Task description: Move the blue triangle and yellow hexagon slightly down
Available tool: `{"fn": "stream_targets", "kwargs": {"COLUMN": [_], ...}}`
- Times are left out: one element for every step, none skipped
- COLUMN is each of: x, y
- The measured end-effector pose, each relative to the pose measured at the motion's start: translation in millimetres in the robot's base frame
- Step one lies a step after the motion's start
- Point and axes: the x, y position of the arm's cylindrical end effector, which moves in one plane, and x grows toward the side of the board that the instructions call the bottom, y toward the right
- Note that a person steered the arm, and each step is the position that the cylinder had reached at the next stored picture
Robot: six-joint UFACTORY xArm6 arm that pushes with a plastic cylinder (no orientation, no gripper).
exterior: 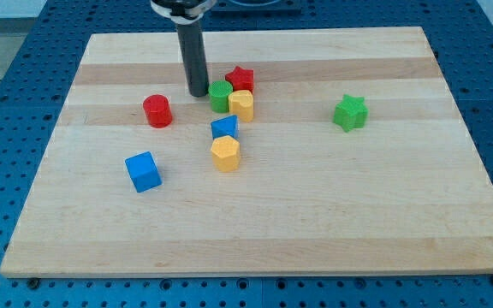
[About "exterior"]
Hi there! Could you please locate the green cylinder block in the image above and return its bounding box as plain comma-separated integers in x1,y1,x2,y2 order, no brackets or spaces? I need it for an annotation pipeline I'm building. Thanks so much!
208,80,233,113

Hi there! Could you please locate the yellow hexagon block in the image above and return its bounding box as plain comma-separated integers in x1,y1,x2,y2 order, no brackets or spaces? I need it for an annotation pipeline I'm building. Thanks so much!
211,135,241,172

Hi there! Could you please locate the light wooden board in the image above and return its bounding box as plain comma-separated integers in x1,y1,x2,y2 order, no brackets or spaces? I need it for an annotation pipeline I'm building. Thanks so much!
0,27,493,278

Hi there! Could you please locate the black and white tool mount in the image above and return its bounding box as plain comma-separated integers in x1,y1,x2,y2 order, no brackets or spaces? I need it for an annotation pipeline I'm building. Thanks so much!
150,0,217,24

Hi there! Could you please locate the blue cube block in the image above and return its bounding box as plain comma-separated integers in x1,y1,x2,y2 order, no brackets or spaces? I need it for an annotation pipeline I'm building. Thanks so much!
125,151,163,193

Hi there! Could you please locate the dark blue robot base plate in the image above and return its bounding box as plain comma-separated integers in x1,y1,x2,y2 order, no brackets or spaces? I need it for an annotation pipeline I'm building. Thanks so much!
210,0,303,15

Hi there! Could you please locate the yellow heart block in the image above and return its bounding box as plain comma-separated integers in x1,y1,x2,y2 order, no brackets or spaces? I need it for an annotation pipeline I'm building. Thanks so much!
228,90,254,122

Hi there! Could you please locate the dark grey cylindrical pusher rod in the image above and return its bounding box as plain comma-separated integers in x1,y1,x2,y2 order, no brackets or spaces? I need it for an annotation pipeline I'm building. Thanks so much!
176,21,209,98

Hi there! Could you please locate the green star block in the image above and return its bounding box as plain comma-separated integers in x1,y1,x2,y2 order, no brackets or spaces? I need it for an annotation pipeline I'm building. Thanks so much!
332,94,369,133

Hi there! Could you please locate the blue triangle block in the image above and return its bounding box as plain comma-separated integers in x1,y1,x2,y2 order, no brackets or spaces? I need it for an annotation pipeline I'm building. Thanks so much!
211,115,239,139

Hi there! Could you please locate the red star block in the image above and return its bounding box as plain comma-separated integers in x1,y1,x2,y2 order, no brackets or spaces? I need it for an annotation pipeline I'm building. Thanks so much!
224,66,254,93

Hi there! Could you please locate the red cylinder block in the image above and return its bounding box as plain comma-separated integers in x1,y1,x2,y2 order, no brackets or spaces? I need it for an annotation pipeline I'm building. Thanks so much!
143,94,173,128

